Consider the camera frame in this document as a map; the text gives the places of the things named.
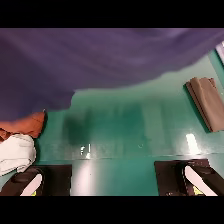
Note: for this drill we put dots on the brown folded garment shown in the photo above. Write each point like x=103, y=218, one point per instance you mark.
x=208, y=100

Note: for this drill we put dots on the orange garment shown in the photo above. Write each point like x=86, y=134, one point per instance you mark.
x=28, y=125

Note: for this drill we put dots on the light grey garment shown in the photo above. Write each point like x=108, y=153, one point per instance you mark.
x=15, y=151

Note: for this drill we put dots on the purple T-shirt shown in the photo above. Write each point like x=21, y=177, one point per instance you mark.
x=73, y=60

